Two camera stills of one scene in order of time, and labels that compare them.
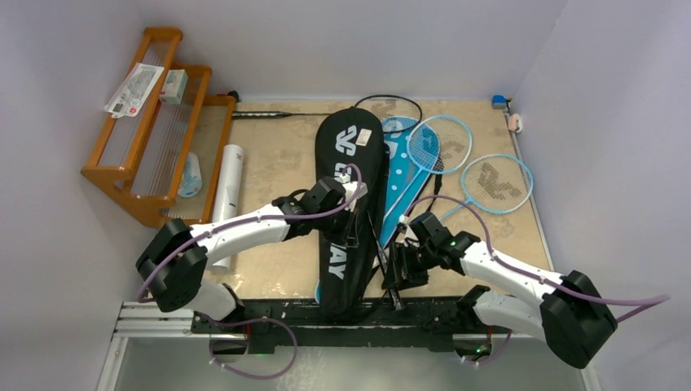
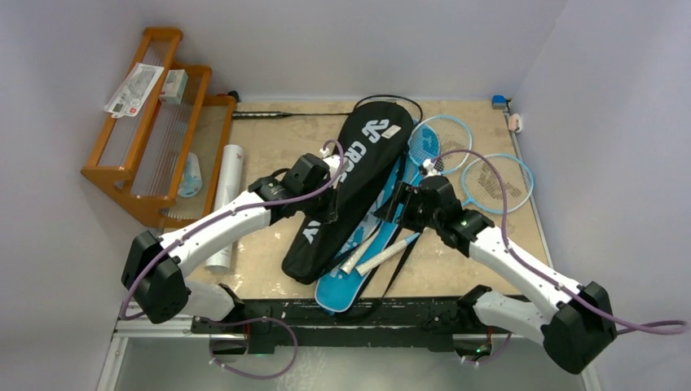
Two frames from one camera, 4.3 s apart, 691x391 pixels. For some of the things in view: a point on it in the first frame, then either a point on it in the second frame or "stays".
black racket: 394,113 stays
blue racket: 438,144 stays
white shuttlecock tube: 228,190 stays
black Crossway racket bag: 349,276 -> 370,145
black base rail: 294,325 stays
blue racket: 495,183 stays
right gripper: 405,259 -> 403,204
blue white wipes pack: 191,183 stays
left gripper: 347,235 -> 328,213
